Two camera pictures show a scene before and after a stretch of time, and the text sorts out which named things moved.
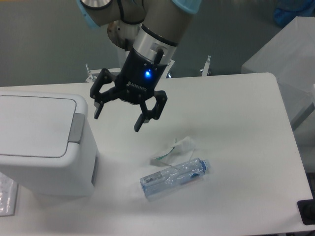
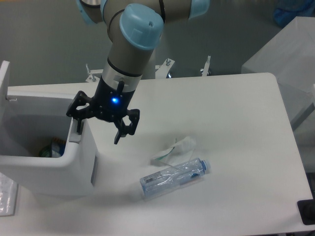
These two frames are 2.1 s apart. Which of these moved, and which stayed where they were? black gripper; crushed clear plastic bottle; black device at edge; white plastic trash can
Moved: black gripper
Stayed: white plastic trash can; black device at edge; crushed clear plastic bottle
